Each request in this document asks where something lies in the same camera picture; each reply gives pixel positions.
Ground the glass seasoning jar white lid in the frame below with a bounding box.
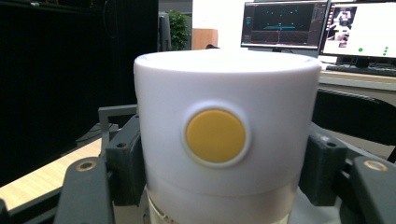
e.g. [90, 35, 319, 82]
[134, 49, 323, 224]

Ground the white screen monitor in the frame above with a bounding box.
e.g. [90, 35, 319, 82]
[318, 0, 396, 68]

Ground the grey office desk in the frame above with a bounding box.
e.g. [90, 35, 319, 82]
[317, 69, 396, 92]

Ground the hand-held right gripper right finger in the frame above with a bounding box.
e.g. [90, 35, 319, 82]
[298, 122, 348, 207]

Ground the black monitor back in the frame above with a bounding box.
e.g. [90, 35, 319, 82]
[158, 11, 173, 52]

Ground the wooden cabinet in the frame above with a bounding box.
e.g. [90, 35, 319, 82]
[191, 28, 219, 50]

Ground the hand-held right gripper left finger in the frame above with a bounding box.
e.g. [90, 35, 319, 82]
[106, 115, 148, 207]

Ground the green plant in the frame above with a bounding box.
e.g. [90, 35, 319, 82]
[167, 9, 191, 51]

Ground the black curtain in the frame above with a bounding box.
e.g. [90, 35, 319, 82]
[0, 0, 161, 189]

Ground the dark screen monitor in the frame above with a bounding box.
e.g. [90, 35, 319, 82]
[240, 0, 329, 53]

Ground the black chair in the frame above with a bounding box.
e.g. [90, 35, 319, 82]
[312, 88, 396, 164]

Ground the black keyboard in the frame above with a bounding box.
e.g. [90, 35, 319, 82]
[324, 63, 396, 77]

